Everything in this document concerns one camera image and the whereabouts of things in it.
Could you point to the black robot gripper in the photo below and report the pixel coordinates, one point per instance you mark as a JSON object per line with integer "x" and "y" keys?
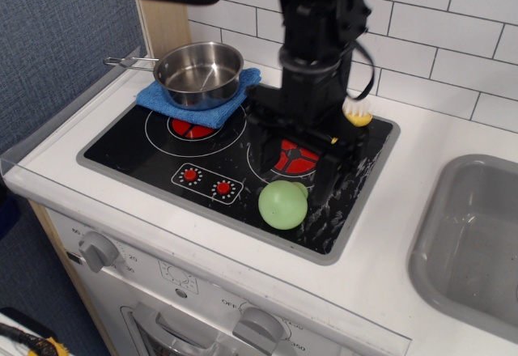
{"x": 301, "y": 111}

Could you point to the green pear toy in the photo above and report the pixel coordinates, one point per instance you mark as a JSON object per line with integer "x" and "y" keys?
{"x": 283, "y": 205}

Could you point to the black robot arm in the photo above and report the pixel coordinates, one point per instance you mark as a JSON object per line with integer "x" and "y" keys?
{"x": 320, "y": 37}

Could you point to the blue cloth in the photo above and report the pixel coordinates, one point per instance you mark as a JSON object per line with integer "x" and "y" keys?
{"x": 155, "y": 98}

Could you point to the stainless steel pot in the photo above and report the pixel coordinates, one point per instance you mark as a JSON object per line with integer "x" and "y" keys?
{"x": 198, "y": 76}

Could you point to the yellow dish brush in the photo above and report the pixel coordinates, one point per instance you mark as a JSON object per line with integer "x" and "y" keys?
{"x": 354, "y": 113}

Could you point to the black toy stove top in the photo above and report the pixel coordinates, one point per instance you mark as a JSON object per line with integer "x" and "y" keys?
{"x": 212, "y": 173}

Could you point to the grey right oven knob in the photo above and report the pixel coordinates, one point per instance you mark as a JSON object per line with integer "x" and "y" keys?
{"x": 259, "y": 329}

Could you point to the grey oven knob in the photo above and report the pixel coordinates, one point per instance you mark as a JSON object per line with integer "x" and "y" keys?
{"x": 97, "y": 251}
{"x": 259, "y": 329}

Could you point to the grey sink basin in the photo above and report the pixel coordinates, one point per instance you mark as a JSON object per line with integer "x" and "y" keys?
{"x": 464, "y": 260}

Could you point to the white toy oven front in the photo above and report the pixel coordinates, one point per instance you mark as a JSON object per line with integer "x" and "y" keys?
{"x": 148, "y": 306}

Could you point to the grey left oven knob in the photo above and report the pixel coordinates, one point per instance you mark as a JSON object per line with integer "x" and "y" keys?
{"x": 97, "y": 251}

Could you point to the clear acrylic guard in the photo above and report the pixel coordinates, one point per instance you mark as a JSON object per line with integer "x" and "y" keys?
{"x": 24, "y": 147}

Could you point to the yellow and black object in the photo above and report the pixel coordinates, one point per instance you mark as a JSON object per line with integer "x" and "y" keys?
{"x": 36, "y": 345}

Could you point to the wooden side post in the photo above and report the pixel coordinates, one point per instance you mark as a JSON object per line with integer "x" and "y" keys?
{"x": 165, "y": 26}

